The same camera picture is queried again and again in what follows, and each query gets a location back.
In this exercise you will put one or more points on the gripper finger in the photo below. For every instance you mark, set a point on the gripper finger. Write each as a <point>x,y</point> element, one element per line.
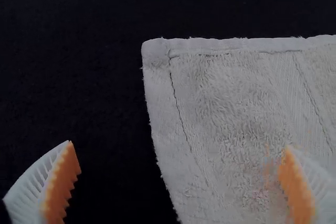
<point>304,187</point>
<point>39,182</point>

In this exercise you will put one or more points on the pale towel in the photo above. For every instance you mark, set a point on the pale towel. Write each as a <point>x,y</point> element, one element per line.
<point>223,103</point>

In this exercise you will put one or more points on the black mat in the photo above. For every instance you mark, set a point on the black mat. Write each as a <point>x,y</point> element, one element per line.
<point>65,51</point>

